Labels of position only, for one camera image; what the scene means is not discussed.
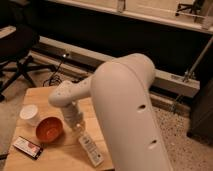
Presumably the orange ceramic bowl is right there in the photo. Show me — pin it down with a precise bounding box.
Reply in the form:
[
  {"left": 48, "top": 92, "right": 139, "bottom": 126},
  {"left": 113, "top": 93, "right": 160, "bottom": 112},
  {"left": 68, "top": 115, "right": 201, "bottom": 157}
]
[{"left": 35, "top": 117, "right": 63, "bottom": 143}]

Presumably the white paper cup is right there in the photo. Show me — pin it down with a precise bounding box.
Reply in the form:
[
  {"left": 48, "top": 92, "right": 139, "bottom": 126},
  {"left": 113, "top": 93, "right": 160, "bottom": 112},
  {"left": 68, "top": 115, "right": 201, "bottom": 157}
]
[{"left": 19, "top": 104, "right": 40, "bottom": 126}]

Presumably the wooden table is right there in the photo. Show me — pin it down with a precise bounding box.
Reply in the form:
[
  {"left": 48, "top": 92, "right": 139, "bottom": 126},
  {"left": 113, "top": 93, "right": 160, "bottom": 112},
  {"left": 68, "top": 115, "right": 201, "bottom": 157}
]
[{"left": 3, "top": 87, "right": 114, "bottom": 171}]

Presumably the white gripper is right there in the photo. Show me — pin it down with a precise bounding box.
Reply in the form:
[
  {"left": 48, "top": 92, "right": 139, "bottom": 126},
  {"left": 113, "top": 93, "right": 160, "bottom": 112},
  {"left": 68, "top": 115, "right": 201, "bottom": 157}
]
[{"left": 61, "top": 102, "right": 85, "bottom": 131}]

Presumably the black cable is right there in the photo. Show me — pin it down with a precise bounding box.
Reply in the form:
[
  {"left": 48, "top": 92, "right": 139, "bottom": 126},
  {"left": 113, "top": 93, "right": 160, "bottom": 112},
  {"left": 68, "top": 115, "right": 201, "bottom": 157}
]
[{"left": 42, "top": 51, "right": 72, "bottom": 88}]

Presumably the black office chair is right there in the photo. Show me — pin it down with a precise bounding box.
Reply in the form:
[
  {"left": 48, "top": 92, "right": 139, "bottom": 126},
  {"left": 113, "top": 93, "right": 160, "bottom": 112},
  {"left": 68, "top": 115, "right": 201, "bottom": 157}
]
[{"left": 0, "top": 25, "right": 56, "bottom": 102}]

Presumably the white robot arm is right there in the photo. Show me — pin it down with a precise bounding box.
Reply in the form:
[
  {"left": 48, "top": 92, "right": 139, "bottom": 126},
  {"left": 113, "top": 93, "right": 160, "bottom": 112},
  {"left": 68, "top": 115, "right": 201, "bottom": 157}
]
[{"left": 49, "top": 53, "right": 173, "bottom": 171}]

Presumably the clear plastic bottle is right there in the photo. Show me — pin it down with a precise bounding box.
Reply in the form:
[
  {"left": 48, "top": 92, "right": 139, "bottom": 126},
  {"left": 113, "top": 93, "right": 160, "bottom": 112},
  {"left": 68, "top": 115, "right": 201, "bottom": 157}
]
[{"left": 77, "top": 124, "right": 104, "bottom": 167}]

